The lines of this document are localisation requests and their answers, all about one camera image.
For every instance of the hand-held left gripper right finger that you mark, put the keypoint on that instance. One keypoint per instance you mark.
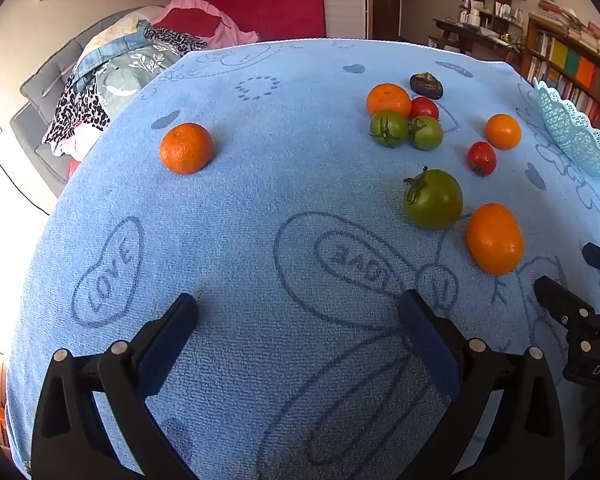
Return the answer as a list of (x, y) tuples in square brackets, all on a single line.
[(430, 347)]

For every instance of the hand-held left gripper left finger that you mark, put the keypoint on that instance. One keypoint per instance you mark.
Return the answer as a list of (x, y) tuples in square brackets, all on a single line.
[(167, 347)]

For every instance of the orange mandarin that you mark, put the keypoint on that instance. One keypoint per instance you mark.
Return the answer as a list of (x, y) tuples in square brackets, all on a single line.
[(388, 100), (186, 148), (495, 238), (503, 131)]

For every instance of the light blue lattice basket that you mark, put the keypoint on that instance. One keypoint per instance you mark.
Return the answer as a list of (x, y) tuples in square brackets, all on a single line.
[(575, 130)]

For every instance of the large green tomato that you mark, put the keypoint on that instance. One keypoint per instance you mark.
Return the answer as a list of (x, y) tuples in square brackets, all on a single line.
[(432, 199)]

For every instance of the red tomato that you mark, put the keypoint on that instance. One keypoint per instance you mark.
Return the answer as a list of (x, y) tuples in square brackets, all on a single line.
[(481, 158), (425, 108)]

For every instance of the blue printed towel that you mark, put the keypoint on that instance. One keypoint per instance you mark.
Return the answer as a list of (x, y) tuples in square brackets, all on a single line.
[(280, 195)]

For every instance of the wooden bookshelf with books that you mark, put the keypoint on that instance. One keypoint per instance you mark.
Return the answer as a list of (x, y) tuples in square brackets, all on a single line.
[(572, 62)]

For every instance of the small green tomato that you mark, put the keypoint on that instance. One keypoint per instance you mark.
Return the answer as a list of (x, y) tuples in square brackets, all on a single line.
[(388, 129), (426, 133)]

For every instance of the dark brown wrinkled fruit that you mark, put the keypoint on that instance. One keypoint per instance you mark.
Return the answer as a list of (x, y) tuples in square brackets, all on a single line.
[(426, 84)]

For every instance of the wooden desk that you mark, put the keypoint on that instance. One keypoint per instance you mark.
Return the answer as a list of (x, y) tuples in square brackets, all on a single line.
[(460, 32)]

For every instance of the wooden desk shelf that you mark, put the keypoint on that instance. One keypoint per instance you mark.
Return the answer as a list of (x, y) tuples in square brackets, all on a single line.
[(495, 7)]

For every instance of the grey sofa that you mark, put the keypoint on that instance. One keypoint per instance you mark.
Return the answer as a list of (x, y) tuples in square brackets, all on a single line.
[(35, 105)]

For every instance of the pile of patterned clothes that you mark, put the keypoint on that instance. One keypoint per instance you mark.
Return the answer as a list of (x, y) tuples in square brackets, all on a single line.
[(105, 72)]

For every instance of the pink blanket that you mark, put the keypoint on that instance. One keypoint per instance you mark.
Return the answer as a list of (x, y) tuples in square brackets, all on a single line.
[(230, 27)]

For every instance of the dark wooden door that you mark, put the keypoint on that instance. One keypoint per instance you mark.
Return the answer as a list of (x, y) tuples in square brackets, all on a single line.
[(384, 0)]

